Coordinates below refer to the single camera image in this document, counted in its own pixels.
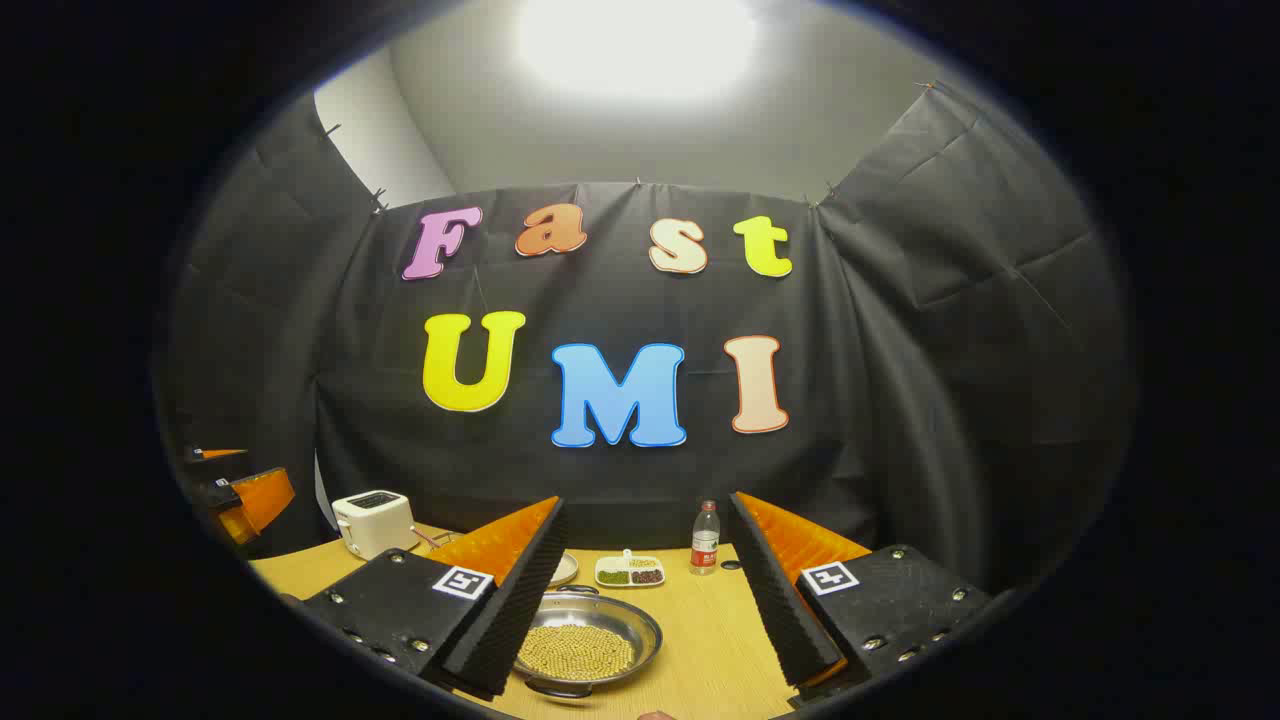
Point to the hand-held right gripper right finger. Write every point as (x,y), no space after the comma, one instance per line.
(780,610)

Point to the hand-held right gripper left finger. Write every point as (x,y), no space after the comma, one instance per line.
(520,600)

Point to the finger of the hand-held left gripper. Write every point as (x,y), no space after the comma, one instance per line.
(222,454)
(262,495)

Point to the pile of soybeans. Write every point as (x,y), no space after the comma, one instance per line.
(580,652)

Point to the white round plate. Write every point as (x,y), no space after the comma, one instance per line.
(566,570)

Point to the clear bottle with red label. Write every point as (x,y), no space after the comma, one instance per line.
(705,545)

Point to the white toaster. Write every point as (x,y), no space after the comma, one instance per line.
(372,522)

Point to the white divided dish of beans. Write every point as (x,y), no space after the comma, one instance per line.
(630,572)

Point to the ceiling light panel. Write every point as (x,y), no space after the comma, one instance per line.
(640,45)

